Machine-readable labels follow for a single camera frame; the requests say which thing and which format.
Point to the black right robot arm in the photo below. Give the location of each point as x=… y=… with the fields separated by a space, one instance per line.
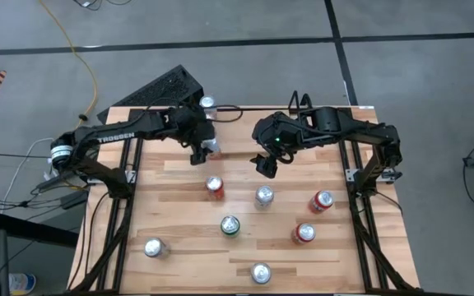
x=368 y=131

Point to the black flat floor bar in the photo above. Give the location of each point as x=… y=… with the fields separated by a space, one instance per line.
x=35 y=231

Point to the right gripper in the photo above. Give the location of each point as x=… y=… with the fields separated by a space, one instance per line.
x=290 y=131

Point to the white blue yellow packet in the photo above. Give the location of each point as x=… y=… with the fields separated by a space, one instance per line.
x=22 y=283

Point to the grey power strip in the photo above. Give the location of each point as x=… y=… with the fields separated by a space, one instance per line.
x=52 y=183

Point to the black perforated metal case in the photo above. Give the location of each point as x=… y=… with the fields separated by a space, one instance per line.
x=159 y=88

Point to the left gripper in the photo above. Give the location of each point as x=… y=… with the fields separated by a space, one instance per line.
x=193 y=125

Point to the black aluminium table frame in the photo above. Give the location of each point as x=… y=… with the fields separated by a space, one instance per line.
x=363 y=246

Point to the silver red-logo soda can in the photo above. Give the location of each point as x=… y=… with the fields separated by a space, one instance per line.
x=207 y=101
x=154 y=247
x=264 y=194
x=213 y=147
x=260 y=272

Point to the green Sprite can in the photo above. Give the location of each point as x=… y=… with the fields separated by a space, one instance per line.
x=230 y=225

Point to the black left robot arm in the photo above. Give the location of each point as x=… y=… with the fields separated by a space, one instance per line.
x=113 y=137

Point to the red soda can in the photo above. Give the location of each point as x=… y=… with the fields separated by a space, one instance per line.
x=304 y=232
x=321 y=201

